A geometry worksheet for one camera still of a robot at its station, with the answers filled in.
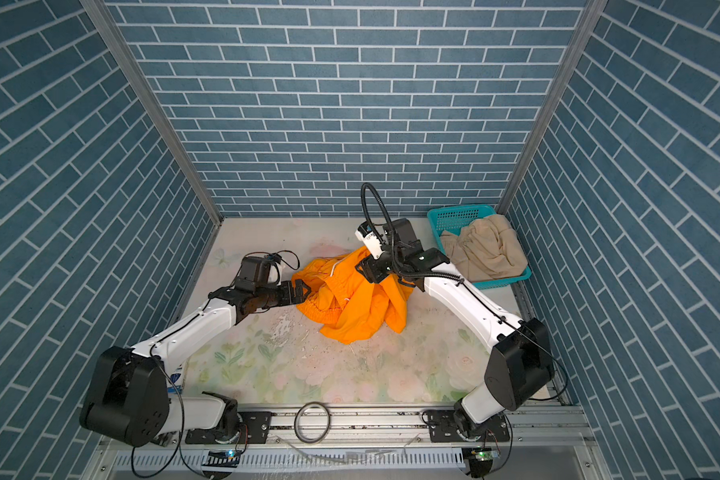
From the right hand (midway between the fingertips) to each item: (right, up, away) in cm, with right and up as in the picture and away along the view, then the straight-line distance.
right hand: (363, 257), depth 82 cm
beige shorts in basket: (+42, +2, +23) cm, 48 cm away
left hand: (-19, -10, +6) cm, 22 cm away
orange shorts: (-6, -14, +6) cm, 16 cm away
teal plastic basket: (+30, +13, +30) cm, 45 cm away
